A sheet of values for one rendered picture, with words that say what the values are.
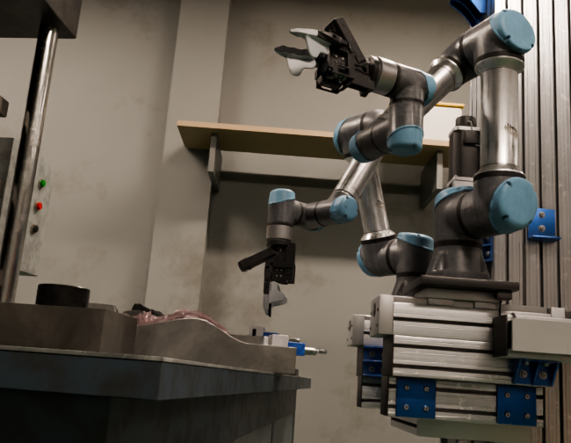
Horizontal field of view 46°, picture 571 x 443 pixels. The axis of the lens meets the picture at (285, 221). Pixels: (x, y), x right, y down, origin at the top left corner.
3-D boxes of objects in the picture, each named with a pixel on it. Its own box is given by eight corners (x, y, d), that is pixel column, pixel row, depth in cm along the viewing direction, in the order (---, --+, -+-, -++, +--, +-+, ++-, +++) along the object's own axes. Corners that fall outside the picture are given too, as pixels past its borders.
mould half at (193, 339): (272, 373, 165) (276, 328, 167) (294, 374, 140) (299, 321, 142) (61, 357, 156) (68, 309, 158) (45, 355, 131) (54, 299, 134)
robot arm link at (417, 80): (438, 104, 145) (439, 68, 147) (397, 91, 141) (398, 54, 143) (415, 115, 152) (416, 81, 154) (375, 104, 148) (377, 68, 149)
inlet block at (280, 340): (323, 364, 152) (324, 339, 153) (328, 364, 147) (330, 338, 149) (266, 359, 150) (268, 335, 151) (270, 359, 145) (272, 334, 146)
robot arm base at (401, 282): (432, 310, 217) (433, 279, 219) (444, 305, 202) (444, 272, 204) (386, 307, 217) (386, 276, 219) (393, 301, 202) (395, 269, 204)
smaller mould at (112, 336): (133, 360, 111) (138, 318, 113) (99, 357, 97) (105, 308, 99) (18, 352, 114) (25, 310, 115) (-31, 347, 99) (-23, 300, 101)
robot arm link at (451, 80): (447, 39, 181) (335, 139, 158) (475, 21, 171) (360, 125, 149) (471, 74, 183) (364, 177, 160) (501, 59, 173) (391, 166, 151)
